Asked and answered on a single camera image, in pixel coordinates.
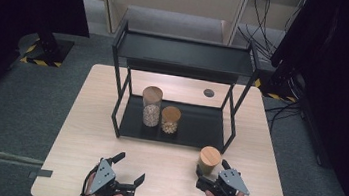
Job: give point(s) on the grey floor tape strip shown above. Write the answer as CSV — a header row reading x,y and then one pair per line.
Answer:
x,y
42,173

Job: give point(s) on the round grey table grommet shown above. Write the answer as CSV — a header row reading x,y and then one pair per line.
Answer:
x,y
208,93

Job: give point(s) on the black metal two-tier shelf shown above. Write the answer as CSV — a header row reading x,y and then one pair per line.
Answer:
x,y
184,54

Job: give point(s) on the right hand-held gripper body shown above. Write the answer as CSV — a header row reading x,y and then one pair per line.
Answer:
x,y
231,182

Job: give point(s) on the short glass jar pale contents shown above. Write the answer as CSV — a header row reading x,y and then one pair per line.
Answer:
x,y
170,119

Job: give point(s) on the black stand base striped tape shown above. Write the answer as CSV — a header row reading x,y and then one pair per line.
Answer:
x,y
279,87
47,50

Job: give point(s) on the tall glass jar wooden lid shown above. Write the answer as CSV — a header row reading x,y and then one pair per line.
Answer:
x,y
151,105

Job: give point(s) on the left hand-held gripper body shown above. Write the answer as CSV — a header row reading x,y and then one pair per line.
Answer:
x,y
104,176

